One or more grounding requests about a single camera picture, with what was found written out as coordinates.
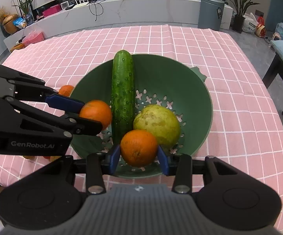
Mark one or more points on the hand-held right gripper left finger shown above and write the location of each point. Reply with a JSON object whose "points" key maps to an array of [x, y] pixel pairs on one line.
{"points": [[113, 160]]}

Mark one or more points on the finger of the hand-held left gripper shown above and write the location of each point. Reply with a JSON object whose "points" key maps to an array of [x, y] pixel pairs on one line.
{"points": [[63, 102], [82, 125]]}

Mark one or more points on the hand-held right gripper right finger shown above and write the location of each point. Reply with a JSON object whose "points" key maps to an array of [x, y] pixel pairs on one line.
{"points": [[163, 162]]}

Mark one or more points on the orange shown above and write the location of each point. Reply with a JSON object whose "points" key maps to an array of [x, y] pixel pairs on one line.
{"points": [[66, 90], [97, 112], [139, 148]]}

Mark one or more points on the green colander bowl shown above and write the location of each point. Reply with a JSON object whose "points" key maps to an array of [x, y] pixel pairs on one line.
{"points": [[171, 78]]}

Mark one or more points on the yellow-green pear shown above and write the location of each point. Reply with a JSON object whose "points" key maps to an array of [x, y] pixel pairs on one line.
{"points": [[156, 124]]}

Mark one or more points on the green cucumber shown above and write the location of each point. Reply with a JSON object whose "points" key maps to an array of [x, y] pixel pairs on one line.
{"points": [[123, 90]]}

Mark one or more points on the pink plastic bag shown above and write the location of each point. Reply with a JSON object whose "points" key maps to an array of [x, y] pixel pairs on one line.
{"points": [[33, 38]]}

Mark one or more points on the orange box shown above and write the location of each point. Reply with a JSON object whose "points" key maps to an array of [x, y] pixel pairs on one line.
{"points": [[17, 47]]}

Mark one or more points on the pink checked tablecloth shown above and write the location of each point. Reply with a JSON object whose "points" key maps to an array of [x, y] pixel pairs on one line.
{"points": [[229, 102]]}

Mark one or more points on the blue snack bag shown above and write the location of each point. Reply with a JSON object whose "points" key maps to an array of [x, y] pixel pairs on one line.
{"points": [[19, 22]]}

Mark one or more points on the pink tissue box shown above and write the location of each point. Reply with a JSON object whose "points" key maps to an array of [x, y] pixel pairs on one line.
{"points": [[51, 10]]}

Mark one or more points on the gold vase with dried grass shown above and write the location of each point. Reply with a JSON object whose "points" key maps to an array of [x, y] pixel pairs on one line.
{"points": [[9, 23]]}

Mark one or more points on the small white clock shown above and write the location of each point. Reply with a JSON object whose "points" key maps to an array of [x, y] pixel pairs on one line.
{"points": [[64, 5]]}

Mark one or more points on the white router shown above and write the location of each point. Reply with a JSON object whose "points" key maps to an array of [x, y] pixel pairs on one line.
{"points": [[82, 3]]}

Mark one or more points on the potted plant with thin leaves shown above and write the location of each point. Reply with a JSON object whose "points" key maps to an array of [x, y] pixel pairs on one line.
{"points": [[25, 7]]}

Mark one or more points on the white marble tv cabinet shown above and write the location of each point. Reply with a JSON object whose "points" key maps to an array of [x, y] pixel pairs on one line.
{"points": [[136, 9]]}

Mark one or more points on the grey trash bin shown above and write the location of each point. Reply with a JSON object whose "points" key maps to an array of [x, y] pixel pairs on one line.
{"points": [[210, 14]]}

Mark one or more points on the white plastic bag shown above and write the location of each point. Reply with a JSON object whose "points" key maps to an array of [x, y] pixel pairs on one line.
{"points": [[249, 24]]}

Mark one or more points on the red and yellow bag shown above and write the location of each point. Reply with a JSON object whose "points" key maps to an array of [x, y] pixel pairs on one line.
{"points": [[261, 29]]}

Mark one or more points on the tall-leaved plant in black pot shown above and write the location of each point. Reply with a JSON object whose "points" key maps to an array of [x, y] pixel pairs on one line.
{"points": [[240, 7]]}

